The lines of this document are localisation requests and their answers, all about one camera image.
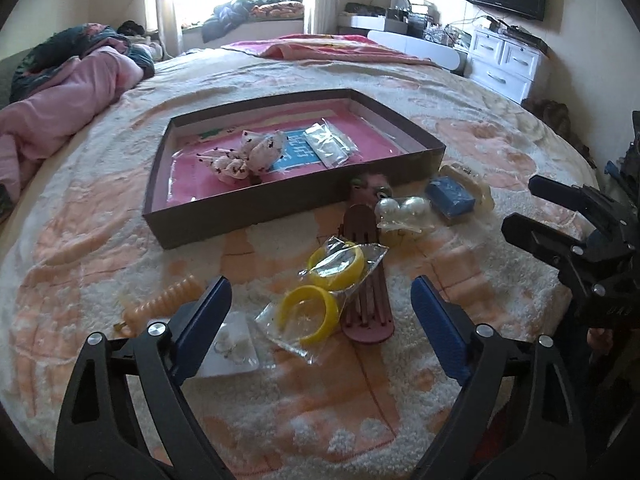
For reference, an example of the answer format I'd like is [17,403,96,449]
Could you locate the grey quilted headboard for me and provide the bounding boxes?
[0,47,31,111]

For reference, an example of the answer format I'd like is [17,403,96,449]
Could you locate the clear bangle plastic bag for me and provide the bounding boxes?
[254,237,390,366]

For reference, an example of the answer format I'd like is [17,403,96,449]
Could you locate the small clear plastic bag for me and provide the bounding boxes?
[304,119,361,169]

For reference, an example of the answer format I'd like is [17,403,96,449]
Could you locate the white drawer cabinet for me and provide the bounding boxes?
[465,27,547,106]

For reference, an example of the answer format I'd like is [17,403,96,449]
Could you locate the brown cardboard box tray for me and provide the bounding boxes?
[141,88,447,251]

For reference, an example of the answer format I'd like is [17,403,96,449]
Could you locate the white earring card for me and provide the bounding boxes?
[195,310,261,378]

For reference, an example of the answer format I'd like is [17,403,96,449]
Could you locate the pink red patterned blanket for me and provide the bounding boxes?
[222,34,441,68]

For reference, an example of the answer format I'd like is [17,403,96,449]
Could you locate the white desk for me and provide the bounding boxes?
[337,10,391,37]

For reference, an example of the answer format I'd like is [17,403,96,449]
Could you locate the polka dot fabric scrunchie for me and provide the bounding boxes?
[197,130,290,183]

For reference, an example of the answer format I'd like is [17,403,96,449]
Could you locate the pink fluffy hair clip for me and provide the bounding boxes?
[350,172,396,206]

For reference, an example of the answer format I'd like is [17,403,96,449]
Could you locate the black set-top box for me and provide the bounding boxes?
[500,25,548,52]

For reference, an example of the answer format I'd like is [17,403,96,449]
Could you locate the blue card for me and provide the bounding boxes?
[267,127,326,178]

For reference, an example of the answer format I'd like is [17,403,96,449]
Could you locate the orange floral cushion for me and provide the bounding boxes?
[250,1,305,22]

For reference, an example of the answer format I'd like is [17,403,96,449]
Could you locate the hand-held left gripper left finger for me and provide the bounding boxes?
[54,275,233,480]

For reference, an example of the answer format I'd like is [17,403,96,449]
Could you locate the brown patterned cloth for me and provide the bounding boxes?
[522,100,593,161]

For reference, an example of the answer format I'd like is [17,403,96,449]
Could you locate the white rounded board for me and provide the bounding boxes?
[367,30,468,73]

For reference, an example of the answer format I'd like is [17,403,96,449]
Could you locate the yellow bangle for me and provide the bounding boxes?
[276,285,340,346]
[307,242,366,291]

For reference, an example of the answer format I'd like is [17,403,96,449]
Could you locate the pink floral quilt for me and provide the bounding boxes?
[0,22,157,201]

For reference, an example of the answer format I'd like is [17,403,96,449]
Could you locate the pearl ball hair tie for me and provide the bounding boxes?
[375,195,433,247]

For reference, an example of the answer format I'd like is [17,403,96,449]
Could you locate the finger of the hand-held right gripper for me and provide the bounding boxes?
[501,213,631,286]
[529,175,626,233]

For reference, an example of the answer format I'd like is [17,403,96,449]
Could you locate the dark jacket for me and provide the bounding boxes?
[202,0,266,43]

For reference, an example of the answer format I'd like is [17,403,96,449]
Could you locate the small blue box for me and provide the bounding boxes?
[425,175,476,223]

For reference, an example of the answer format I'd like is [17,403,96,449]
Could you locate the mauve hair claw clip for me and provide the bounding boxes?
[327,204,396,346]

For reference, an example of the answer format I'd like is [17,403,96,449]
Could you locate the peach spiral hair clip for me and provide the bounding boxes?
[114,272,201,336]

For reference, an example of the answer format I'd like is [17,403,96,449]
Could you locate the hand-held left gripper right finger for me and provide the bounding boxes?
[410,275,588,480]

